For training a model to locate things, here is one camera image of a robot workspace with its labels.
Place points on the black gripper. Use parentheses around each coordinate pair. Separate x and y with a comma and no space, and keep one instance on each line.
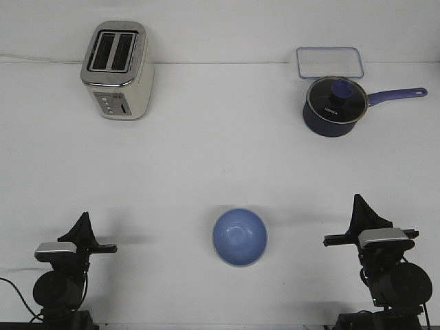
(79,262)
(377,257)

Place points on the blue bowl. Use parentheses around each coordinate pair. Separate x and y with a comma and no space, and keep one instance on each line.
(239,237)

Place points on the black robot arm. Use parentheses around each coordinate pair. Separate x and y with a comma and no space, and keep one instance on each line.
(398,288)
(61,291)

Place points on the dark blue saucepan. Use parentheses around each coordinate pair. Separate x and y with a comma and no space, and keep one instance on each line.
(332,130)

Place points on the glass pot lid blue knob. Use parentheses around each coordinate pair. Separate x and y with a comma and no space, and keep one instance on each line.
(337,100)

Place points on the clear container lid blue rim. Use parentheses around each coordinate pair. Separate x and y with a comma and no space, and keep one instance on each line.
(317,62)

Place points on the silver cream toaster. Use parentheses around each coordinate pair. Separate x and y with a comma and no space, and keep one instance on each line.
(118,71)

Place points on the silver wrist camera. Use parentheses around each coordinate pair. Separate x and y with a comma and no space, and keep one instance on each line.
(50,251)
(381,235)

